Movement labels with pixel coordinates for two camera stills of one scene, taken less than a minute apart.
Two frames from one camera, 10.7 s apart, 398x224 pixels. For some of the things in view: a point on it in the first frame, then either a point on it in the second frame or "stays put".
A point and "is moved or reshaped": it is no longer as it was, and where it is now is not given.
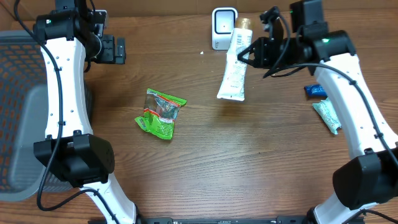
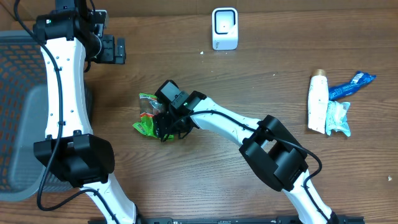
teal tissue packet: [327, 111] stays put
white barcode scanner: [224, 20] stays put
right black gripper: [260, 58] → [160, 126]
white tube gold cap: [232, 85] → [318, 101]
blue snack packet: [315, 91] is moved or reshaped
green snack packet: [160, 114] is moved or reshaped
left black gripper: [109, 56] stays put
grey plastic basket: [23, 119] stays put
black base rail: [209, 220] stays put
